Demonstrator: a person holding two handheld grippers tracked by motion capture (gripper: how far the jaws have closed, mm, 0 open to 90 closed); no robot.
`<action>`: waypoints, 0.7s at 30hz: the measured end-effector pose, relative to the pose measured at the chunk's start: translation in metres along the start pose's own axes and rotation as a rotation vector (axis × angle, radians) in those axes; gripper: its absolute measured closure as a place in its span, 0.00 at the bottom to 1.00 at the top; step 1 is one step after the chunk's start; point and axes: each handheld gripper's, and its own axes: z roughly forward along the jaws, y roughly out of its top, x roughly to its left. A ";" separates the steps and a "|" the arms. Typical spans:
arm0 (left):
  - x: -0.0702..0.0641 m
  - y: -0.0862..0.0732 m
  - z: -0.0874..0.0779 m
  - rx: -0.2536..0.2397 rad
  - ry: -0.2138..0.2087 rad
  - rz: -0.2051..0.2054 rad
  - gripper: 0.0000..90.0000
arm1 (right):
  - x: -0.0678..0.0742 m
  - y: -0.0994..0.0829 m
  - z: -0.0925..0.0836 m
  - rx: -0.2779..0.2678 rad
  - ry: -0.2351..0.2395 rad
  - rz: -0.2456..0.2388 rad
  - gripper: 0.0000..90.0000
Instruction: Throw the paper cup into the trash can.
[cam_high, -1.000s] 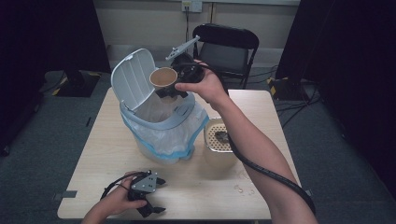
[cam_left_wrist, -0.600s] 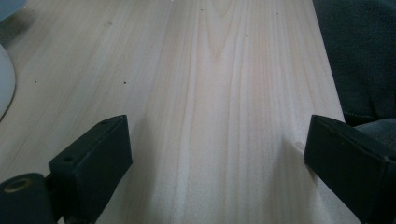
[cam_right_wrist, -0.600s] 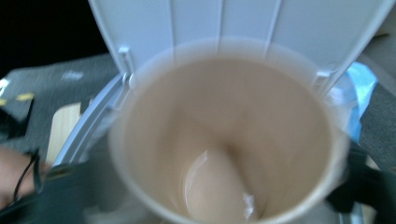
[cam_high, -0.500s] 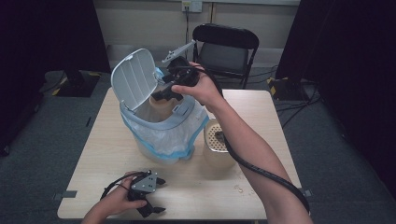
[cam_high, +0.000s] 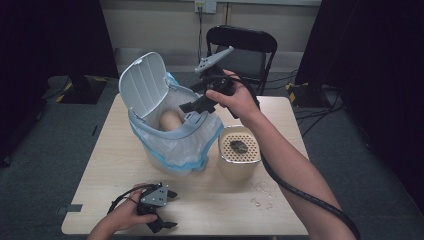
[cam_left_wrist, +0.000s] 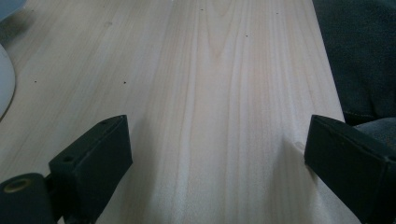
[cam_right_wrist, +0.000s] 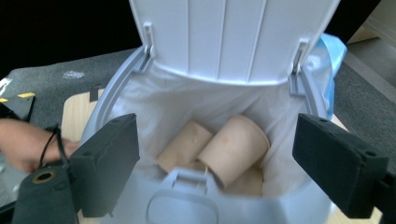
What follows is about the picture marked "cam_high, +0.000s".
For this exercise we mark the black curtain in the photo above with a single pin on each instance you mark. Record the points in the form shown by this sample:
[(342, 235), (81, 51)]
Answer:
[(50, 40), (373, 66)]

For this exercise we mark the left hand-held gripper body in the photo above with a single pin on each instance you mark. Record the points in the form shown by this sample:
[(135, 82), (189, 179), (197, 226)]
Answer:
[(155, 196)]

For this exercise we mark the white wall outlet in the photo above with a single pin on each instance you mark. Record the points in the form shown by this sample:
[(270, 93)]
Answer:
[(205, 6)]

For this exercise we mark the dark wet dregs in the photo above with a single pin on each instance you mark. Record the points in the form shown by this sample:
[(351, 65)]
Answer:
[(238, 147)]

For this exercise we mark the person's right hand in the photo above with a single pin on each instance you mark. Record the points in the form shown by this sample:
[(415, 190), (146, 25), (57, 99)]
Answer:
[(240, 98)]

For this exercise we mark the grey white lidded trash can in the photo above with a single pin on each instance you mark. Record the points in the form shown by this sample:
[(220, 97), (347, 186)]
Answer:
[(143, 85)]

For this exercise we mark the vertical wall pipe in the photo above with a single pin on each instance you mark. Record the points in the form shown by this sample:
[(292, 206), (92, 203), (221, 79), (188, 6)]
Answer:
[(228, 13)]

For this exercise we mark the black folding chair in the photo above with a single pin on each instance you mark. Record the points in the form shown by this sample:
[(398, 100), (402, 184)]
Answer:
[(253, 41)]

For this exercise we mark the person's left hand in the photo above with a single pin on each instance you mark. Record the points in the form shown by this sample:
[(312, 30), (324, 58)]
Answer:
[(128, 213)]

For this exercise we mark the beige perforated strainer container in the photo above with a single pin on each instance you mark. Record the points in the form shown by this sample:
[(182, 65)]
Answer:
[(233, 170)]

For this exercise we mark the water droplets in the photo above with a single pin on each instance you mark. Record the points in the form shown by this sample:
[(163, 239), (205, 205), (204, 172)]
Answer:
[(265, 190)]

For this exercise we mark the black stand base striped tape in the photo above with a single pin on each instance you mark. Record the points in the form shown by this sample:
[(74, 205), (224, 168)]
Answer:
[(308, 96), (81, 91)]

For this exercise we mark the grey tape strip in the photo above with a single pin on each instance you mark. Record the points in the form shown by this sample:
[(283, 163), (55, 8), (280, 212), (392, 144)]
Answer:
[(71, 208)]

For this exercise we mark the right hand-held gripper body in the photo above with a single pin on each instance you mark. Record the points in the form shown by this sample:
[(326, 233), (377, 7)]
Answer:
[(213, 76)]

